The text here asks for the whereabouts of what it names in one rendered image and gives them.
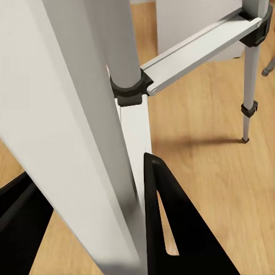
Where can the camera tripod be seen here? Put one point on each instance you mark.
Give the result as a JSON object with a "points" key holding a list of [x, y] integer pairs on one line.
{"points": [[74, 109]]}

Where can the desk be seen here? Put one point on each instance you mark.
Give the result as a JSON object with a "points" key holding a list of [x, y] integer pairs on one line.
{"points": [[177, 20]]}

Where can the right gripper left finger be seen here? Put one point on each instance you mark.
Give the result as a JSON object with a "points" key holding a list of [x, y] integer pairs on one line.
{"points": [[24, 216]]}

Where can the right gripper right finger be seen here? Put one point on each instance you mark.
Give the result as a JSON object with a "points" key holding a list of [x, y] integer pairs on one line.
{"points": [[200, 253]]}

